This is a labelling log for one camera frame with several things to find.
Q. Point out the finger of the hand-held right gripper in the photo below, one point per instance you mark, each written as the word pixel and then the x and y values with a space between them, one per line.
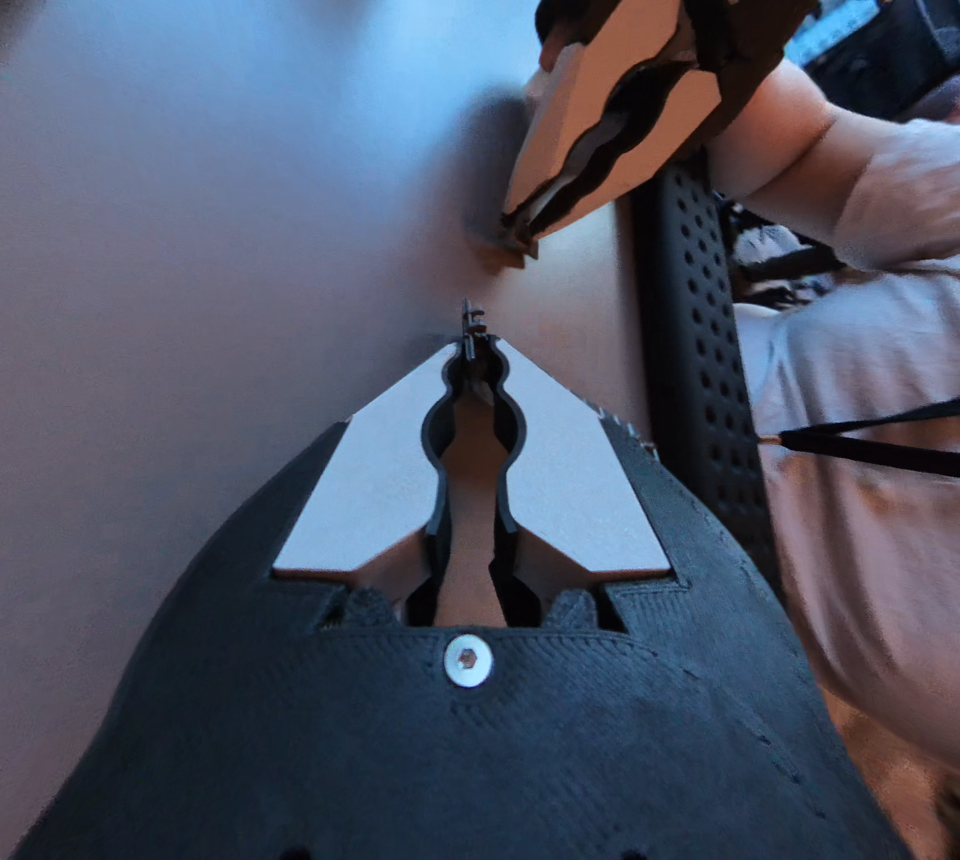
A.
pixel 630 28
pixel 660 133

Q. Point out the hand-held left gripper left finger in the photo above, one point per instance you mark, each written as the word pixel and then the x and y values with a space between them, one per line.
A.
pixel 360 500

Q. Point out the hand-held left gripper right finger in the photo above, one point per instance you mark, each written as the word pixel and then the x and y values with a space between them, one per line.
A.
pixel 592 500

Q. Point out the small black track link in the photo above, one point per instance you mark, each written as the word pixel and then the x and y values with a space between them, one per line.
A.
pixel 517 242

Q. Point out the person's right forearm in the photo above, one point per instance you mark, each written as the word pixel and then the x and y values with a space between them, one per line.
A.
pixel 780 140

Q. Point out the grey desk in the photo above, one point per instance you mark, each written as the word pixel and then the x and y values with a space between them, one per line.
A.
pixel 225 200

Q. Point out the person's right hand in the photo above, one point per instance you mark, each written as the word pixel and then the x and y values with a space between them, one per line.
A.
pixel 553 50

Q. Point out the black perforated panel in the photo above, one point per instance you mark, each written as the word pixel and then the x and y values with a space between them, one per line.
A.
pixel 697 350

